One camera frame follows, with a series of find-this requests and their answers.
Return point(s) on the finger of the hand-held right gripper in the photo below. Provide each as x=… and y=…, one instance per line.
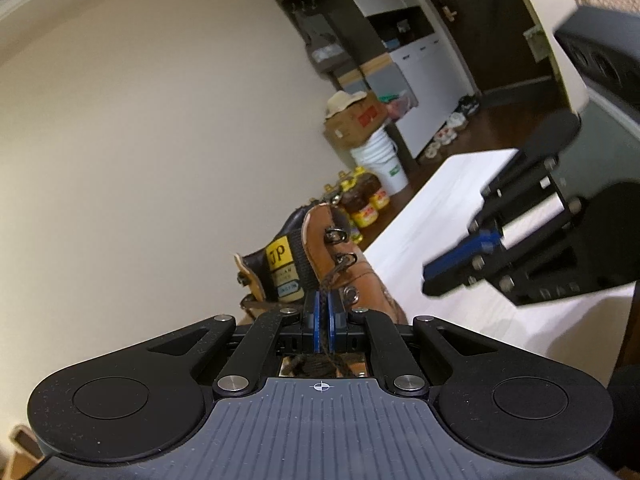
x=460, y=257
x=515, y=185

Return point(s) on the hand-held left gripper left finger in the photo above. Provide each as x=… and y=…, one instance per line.
x=313, y=320

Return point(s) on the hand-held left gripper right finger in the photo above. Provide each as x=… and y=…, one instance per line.
x=332, y=320

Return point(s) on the dark brown shoelace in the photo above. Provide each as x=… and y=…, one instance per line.
x=325, y=340

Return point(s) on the brown leather boot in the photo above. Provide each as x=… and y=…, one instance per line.
x=320, y=240

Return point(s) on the row of small shoes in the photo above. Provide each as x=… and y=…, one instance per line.
x=452, y=130

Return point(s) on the yellow cooking oil bottle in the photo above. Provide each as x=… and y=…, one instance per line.
x=354, y=236

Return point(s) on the dark bottle with yellow label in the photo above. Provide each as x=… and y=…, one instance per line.
x=360, y=195
x=381, y=199

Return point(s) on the white plastic bucket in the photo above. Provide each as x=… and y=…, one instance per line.
x=382, y=165

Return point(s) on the white paper sheet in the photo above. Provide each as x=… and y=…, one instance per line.
x=534, y=45

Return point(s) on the colourful plastic bag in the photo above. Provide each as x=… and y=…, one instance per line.
x=400, y=105

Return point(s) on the dark and white hallway cabinet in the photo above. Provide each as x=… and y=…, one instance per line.
x=425, y=70

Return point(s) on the dark brown door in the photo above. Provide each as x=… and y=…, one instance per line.
x=490, y=25

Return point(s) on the cardboard box with red label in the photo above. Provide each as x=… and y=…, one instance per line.
x=355, y=127

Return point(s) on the beige straw hat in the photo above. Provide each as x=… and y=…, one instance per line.
x=345, y=102

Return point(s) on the grey hanging bag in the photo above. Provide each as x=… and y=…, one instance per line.
x=325, y=45

